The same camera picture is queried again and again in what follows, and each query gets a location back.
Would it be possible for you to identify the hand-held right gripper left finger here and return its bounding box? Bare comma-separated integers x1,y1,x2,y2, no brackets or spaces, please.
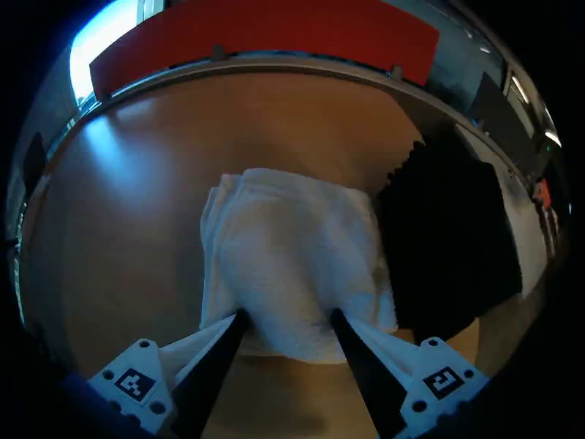
86,309,251,439

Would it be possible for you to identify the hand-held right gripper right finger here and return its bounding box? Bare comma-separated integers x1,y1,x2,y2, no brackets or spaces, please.
330,308,490,439

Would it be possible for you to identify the white towel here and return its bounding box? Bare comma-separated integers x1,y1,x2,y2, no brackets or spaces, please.
198,168,398,365

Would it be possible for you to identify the red desk screen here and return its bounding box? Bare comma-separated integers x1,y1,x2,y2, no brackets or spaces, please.
88,0,441,98

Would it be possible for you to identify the stack of black towels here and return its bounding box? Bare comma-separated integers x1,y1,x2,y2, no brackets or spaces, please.
374,135,524,345

